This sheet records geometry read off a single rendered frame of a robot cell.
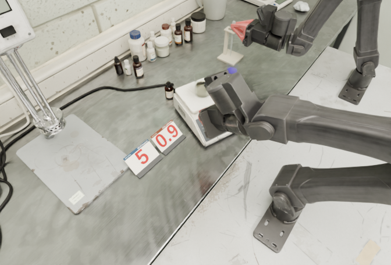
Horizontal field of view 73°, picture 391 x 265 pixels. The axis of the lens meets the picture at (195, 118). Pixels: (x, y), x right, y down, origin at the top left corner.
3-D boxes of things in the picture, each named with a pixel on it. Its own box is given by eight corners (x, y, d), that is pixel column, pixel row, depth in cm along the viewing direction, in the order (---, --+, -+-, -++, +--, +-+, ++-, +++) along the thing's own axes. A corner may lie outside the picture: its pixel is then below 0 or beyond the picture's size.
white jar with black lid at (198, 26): (207, 28, 125) (208, 13, 120) (201, 35, 121) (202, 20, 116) (194, 24, 127) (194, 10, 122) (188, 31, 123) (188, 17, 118)
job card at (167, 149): (186, 137, 82) (185, 128, 79) (165, 156, 78) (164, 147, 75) (171, 127, 85) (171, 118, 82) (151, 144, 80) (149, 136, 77)
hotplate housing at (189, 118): (239, 132, 84) (242, 115, 78) (204, 149, 79) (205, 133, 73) (202, 90, 96) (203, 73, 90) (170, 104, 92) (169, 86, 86)
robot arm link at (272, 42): (265, 30, 89) (284, 37, 86) (273, 24, 92) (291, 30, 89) (261, 48, 94) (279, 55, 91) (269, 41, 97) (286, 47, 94)
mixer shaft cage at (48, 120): (72, 124, 67) (25, 36, 49) (48, 140, 64) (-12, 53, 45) (57, 111, 70) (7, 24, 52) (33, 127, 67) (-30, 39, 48)
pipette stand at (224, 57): (244, 57, 110) (248, 28, 100) (233, 66, 106) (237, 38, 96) (227, 50, 113) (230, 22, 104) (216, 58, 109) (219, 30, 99)
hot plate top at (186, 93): (226, 100, 82) (226, 97, 81) (192, 114, 78) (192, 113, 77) (205, 78, 89) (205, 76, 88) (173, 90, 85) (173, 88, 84)
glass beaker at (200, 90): (202, 86, 85) (202, 65, 79) (214, 93, 83) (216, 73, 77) (188, 95, 83) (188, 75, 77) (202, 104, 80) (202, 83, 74)
